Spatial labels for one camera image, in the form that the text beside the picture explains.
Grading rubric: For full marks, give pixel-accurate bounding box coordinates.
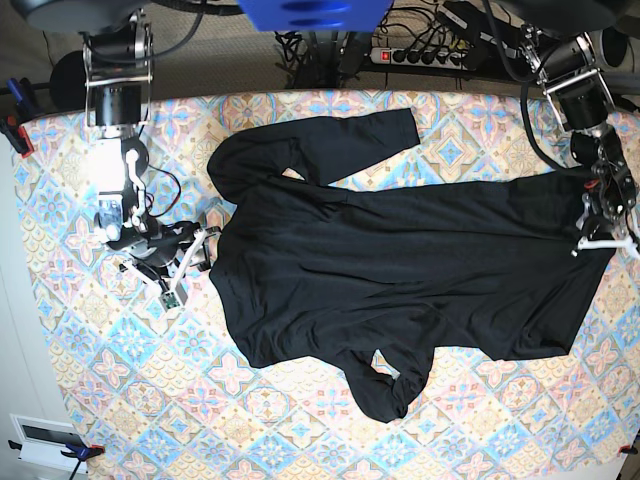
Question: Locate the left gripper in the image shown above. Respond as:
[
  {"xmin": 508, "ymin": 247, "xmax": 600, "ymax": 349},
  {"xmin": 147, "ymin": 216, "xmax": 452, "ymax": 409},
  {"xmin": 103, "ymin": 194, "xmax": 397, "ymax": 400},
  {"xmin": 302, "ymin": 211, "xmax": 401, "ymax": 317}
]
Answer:
[{"xmin": 571, "ymin": 197, "xmax": 639, "ymax": 260}]

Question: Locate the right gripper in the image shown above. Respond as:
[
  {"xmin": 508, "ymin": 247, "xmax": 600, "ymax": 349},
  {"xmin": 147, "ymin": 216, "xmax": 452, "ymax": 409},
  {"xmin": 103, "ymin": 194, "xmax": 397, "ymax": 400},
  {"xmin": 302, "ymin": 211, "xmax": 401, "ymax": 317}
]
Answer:
[{"xmin": 119, "ymin": 222, "xmax": 221, "ymax": 301}]

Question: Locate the black t-shirt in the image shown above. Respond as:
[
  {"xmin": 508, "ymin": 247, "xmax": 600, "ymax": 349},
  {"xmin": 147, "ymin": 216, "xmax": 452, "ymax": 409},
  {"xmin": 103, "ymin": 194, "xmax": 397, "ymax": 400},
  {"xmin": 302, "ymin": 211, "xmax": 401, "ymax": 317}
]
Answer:
[{"xmin": 207, "ymin": 109, "xmax": 613, "ymax": 422}]

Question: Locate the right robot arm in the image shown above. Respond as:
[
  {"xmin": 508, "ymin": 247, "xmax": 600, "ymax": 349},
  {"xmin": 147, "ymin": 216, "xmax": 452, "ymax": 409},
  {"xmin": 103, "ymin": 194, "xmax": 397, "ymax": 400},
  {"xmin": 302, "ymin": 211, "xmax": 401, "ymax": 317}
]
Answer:
[{"xmin": 12, "ymin": 1, "xmax": 219, "ymax": 310}]

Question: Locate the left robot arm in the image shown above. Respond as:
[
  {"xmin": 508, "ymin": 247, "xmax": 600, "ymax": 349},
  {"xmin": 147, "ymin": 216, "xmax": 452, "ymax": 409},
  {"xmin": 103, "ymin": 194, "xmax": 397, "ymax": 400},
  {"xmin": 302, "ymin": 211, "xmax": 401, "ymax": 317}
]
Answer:
[{"xmin": 483, "ymin": 1, "xmax": 639, "ymax": 258}]

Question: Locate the lower right table clamp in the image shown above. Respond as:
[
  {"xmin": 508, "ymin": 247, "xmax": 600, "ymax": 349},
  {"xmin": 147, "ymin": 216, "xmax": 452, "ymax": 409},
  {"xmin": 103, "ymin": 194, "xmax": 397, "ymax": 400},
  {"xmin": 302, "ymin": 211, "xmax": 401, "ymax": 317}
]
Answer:
[{"xmin": 618, "ymin": 445, "xmax": 639, "ymax": 455}]

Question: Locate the table clamp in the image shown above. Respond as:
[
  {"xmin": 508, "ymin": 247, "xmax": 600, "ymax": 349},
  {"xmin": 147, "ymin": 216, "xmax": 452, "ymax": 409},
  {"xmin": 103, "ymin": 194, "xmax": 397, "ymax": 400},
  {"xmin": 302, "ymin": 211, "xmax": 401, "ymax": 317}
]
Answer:
[
  {"xmin": 1, "ymin": 78, "xmax": 34, "ymax": 158},
  {"xmin": 618, "ymin": 445, "xmax": 639, "ymax": 455},
  {"xmin": 8, "ymin": 440, "xmax": 105, "ymax": 479}
]

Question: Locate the lower left table clamp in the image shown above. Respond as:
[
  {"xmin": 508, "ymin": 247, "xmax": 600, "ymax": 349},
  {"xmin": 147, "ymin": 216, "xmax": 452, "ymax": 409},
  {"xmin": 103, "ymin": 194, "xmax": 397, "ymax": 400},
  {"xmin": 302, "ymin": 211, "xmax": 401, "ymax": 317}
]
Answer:
[{"xmin": 8, "ymin": 440, "xmax": 105, "ymax": 479}]

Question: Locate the black round stool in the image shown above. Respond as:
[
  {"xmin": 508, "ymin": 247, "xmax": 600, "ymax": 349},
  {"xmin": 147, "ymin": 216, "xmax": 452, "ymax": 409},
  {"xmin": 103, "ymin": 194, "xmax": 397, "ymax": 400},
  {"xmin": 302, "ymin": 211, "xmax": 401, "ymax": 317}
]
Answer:
[{"xmin": 49, "ymin": 50, "xmax": 86, "ymax": 111}]

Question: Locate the upper left table clamp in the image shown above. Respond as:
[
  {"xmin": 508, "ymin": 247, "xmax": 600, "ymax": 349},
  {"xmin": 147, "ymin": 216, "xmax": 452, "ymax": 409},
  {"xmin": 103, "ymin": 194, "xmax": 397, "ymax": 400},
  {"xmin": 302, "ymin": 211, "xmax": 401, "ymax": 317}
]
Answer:
[{"xmin": 1, "ymin": 78, "xmax": 34, "ymax": 158}]

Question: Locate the white power strip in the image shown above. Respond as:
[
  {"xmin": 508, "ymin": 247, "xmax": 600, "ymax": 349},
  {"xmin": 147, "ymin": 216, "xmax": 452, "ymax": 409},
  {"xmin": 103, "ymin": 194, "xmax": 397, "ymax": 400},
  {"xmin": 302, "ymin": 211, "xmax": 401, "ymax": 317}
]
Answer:
[{"xmin": 369, "ymin": 47, "xmax": 466, "ymax": 70}]

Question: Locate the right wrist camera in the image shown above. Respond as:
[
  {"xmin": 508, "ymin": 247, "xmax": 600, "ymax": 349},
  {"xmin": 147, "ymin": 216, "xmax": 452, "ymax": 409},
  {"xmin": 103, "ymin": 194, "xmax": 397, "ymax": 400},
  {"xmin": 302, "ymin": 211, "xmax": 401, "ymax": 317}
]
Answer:
[{"xmin": 159, "ymin": 285, "xmax": 188, "ymax": 311}]

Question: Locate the white wall outlet box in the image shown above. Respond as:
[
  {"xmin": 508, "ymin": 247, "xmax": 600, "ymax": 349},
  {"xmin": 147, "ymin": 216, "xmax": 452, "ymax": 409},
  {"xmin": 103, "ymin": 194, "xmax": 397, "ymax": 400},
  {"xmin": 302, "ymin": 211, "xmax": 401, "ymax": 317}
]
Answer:
[{"xmin": 10, "ymin": 414, "xmax": 83, "ymax": 473}]

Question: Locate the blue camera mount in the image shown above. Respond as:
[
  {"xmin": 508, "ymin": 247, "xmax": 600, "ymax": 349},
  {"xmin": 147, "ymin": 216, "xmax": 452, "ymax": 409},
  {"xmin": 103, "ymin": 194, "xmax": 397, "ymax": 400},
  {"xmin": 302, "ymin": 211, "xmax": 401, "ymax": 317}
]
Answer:
[{"xmin": 238, "ymin": 0, "xmax": 393, "ymax": 32}]

